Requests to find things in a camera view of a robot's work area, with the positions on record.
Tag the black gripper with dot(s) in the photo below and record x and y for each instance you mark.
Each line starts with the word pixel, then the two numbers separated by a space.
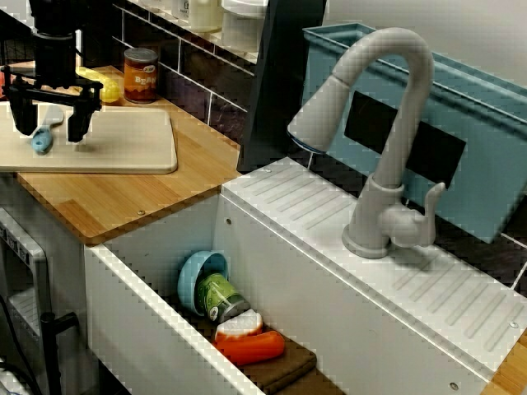
pixel 55 61

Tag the light wooden cutting board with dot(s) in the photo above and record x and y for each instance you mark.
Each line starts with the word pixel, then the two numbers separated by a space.
pixel 127 140

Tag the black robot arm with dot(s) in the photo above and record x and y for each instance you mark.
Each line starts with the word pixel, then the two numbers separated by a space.
pixel 55 16

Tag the yellow toy corn cob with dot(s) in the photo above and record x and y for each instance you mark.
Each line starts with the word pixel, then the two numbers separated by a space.
pixel 109 88

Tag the orange beans can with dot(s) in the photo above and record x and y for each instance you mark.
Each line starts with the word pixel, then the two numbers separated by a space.
pixel 141 78

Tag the grey toy appliance front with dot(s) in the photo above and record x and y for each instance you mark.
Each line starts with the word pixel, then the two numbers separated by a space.
pixel 39 263

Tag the small clear lidded container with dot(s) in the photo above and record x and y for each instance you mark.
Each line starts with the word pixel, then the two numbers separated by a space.
pixel 181 8

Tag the large clear lidded container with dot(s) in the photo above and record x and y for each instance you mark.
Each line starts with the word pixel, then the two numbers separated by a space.
pixel 243 24

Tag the light blue bowl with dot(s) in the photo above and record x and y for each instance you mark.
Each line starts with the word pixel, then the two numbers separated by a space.
pixel 189 280

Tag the black upright panel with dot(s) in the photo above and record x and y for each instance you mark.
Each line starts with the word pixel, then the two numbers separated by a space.
pixel 284 82

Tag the green toy can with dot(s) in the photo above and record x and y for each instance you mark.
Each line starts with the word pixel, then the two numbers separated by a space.
pixel 218 294

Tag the white and orange toy slice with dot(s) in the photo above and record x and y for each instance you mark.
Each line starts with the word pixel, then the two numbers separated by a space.
pixel 239 325

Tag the white toy sink unit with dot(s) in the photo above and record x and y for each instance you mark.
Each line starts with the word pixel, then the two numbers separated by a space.
pixel 288 267

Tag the orange toy carrot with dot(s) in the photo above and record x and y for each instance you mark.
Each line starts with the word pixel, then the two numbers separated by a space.
pixel 251 349

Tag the brown cloth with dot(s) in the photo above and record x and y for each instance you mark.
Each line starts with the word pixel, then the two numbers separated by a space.
pixel 288 370

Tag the grey toy faucet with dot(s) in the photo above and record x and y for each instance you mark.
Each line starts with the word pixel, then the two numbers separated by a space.
pixel 405 123

